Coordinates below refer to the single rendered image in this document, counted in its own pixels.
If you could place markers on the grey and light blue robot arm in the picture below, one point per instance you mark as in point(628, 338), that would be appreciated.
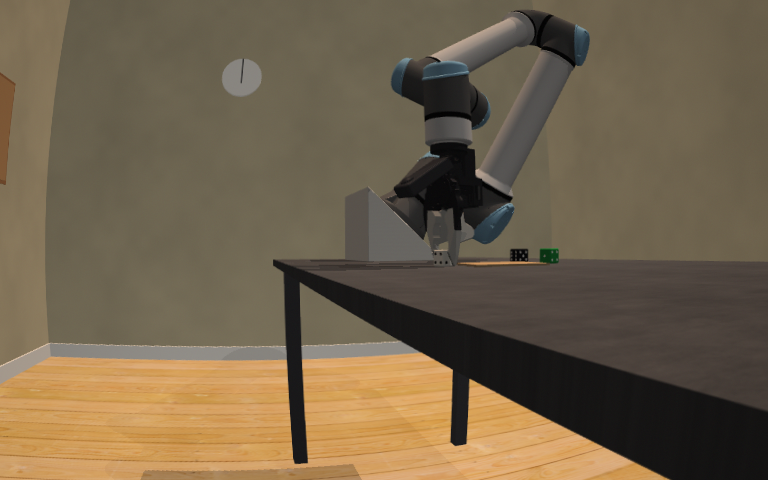
point(443, 88)

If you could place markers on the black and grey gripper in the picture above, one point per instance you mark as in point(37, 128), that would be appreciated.
point(439, 194)

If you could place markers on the black die with white pips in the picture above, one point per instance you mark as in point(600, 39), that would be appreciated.
point(519, 255)

